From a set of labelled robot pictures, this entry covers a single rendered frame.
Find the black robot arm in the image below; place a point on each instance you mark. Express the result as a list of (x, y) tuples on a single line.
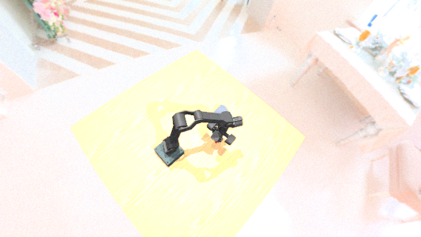
[(223, 120)]

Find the grey square panel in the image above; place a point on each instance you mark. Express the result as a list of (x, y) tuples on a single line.
[(221, 109)]

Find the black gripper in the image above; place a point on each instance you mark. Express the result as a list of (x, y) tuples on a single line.
[(230, 138)]

